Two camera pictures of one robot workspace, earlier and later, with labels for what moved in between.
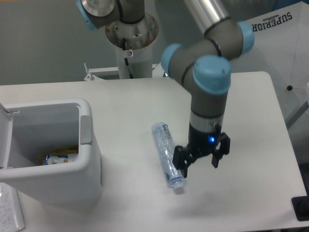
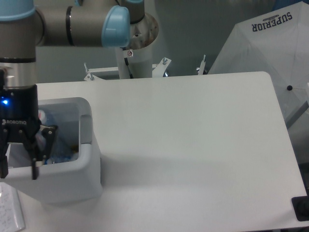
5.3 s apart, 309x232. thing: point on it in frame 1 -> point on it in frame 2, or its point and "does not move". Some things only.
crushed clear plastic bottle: (165, 146) -> (65, 147)
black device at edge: (301, 206) does not move
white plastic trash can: (47, 151) does not move
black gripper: (201, 143) -> (20, 122)
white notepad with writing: (11, 217) does not move
